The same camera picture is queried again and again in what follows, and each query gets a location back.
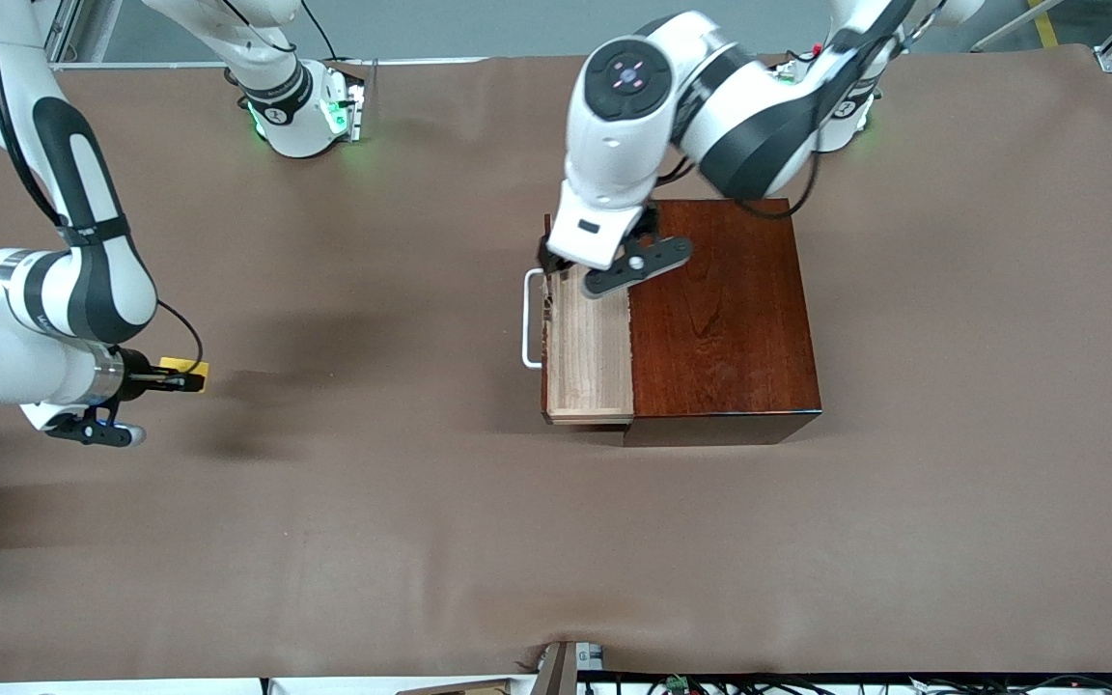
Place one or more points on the light wood drawer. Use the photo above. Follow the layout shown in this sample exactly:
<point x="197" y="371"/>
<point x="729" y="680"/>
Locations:
<point x="595" y="367"/>

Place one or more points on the brown table cover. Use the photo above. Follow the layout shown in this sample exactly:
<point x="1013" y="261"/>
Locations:
<point x="373" y="483"/>

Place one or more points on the yellow wooden block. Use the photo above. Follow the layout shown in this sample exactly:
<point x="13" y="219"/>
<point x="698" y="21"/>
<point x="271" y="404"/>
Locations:
<point x="180" y="365"/>

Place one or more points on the grey bar with yellow tape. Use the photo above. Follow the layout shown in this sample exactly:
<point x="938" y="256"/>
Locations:
<point x="1019" y="24"/>

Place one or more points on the dark red-brown wooden cabinet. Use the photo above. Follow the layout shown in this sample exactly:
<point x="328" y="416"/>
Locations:
<point x="725" y="319"/>

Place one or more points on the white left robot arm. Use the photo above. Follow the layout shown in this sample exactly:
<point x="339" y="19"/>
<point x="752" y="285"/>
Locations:
<point x="614" y="145"/>

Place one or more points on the small grey box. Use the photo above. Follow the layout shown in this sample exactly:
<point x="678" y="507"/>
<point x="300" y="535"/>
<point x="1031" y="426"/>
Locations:
<point x="590" y="658"/>

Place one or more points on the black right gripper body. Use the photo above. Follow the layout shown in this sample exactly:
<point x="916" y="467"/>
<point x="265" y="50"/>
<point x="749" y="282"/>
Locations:
<point x="138" y="373"/>

